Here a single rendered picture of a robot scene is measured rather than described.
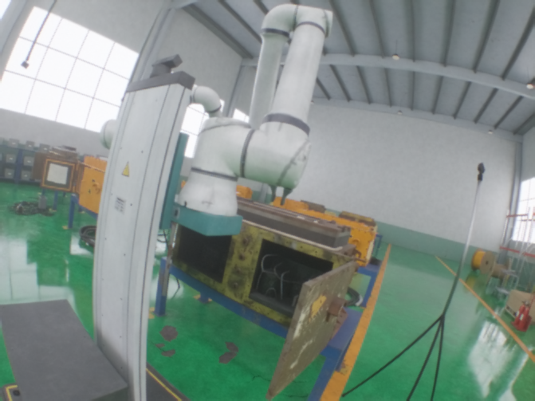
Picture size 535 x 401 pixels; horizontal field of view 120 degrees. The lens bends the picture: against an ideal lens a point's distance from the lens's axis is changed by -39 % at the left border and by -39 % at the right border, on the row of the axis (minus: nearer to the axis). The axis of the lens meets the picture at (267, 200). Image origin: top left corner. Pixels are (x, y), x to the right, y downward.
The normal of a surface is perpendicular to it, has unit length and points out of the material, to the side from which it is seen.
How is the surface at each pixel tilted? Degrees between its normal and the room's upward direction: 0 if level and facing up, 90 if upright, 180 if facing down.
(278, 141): 80
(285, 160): 93
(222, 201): 68
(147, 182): 90
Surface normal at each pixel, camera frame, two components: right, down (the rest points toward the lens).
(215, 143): -0.11, 0.02
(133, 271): -0.49, -0.08
